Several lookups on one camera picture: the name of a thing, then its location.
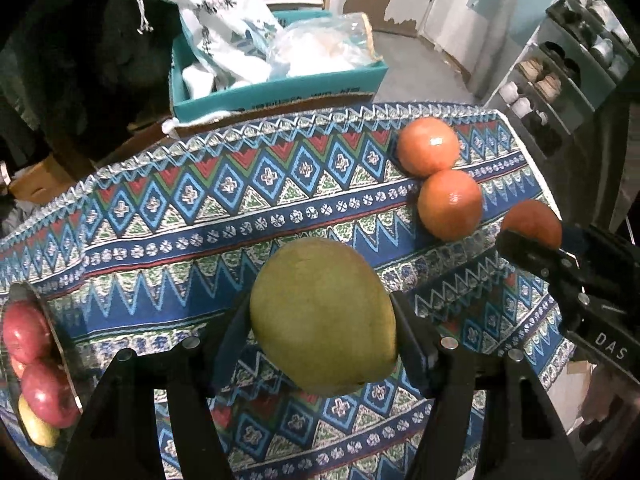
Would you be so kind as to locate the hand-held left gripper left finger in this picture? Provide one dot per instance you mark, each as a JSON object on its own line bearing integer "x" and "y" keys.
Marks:
{"x": 227, "y": 350}

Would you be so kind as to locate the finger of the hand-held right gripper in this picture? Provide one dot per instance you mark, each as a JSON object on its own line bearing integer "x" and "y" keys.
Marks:
{"x": 574, "y": 240}
{"x": 535, "y": 257}

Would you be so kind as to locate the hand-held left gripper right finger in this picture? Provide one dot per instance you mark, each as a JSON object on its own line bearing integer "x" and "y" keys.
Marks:
{"x": 415, "y": 350}

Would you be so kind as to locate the small orange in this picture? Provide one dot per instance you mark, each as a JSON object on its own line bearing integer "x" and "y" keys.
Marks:
{"x": 535, "y": 222}

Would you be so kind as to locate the green mango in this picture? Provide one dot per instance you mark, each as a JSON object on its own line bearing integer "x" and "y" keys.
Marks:
{"x": 325, "y": 315}

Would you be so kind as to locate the clear glass bowl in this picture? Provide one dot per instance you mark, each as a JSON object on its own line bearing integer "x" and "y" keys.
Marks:
{"x": 56, "y": 335}

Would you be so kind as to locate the dark red apple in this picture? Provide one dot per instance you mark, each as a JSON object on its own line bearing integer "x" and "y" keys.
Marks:
{"x": 47, "y": 392}

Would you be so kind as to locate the yellow pear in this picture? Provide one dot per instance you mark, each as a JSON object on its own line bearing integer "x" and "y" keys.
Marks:
{"x": 37, "y": 425}

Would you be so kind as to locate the large orange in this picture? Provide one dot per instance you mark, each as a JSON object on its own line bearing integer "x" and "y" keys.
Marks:
{"x": 427, "y": 147}
{"x": 449, "y": 205}

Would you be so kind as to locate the patterned blue tablecloth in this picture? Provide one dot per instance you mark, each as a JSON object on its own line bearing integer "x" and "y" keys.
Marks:
{"x": 200, "y": 240}

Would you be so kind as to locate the shoe rack with shoes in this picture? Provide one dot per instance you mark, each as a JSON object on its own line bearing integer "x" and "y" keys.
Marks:
{"x": 545, "y": 84}

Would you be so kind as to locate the brown cardboard piece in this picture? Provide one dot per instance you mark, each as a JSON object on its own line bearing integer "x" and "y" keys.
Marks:
{"x": 45, "y": 180}

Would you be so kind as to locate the pale door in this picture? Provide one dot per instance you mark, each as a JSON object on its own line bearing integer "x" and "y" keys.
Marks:
{"x": 450, "y": 0}

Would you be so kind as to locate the teal cardboard box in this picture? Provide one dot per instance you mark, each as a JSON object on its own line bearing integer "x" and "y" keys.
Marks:
{"x": 300, "y": 87}

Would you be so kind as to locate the clear plastic bag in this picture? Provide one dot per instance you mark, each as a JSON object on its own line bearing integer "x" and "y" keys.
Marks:
{"x": 320, "y": 45}

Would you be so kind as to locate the white rice bag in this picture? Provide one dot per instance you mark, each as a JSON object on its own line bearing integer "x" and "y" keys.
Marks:
{"x": 220, "y": 25}

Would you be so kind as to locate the black jacket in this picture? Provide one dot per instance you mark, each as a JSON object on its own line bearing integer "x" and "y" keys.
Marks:
{"x": 75, "y": 60}

